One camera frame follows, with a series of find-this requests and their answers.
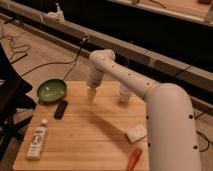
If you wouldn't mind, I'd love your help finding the wooden rail beam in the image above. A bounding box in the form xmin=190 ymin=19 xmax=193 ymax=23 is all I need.
xmin=0 ymin=0 xmax=213 ymax=106

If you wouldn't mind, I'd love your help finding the black cable left floor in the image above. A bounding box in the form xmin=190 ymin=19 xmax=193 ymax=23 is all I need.
xmin=19 ymin=37 xmax=90 ymax=81

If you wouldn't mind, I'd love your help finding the black chair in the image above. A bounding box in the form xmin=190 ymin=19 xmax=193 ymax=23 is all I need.
xmin=0 ymin=44 xmax=36 ymax=161

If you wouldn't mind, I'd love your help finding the green ceramic bowl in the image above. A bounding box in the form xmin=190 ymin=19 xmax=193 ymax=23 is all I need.
xmin=37 ymin=79 xmax=67 ymax=103

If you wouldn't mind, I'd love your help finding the black floor cable right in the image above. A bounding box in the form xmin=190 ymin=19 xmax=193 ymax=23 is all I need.
xmin=194 ymin=107 xmax=213 ymax=153

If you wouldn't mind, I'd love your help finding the white object on rail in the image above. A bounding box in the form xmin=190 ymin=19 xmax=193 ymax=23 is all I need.
xmin=45 ymin=3 xmax=65 ymax=22

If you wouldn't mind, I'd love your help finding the tangled cable far left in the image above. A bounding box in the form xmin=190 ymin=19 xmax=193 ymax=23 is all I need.
xmin=0 ymin=20 xmax=32 ymax=65

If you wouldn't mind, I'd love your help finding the white rectangular sponge block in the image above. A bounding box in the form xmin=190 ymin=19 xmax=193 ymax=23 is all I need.
xmin=126 ymin=124 xmax=147 ymax=143

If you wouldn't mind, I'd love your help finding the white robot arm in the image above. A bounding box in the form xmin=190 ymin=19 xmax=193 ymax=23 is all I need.
xmin=87 ymin=49 xmax=202 ymax=171

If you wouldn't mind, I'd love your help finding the white tube with cap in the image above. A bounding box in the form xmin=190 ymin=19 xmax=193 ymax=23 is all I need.
xmin=27 ymin=119 xmax=48 ymax=160

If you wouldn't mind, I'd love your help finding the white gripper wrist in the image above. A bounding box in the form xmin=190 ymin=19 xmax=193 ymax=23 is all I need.
xmin=87 ymin=69 xmax=104 ymax=103

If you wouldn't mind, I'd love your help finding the translucent plastic cup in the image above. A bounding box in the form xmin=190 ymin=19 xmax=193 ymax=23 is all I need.
xmin=119 ymin=84 xmax=132 ymax=104

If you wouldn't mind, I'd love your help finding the black rectangular remote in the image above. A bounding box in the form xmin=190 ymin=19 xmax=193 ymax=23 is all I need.
xmin=54 ymin=100 xmax=68 ymax=119

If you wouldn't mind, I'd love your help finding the orange red marker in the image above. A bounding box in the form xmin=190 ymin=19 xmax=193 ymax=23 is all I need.
xmin=127 ymin=148 xmax=143 ymax=171

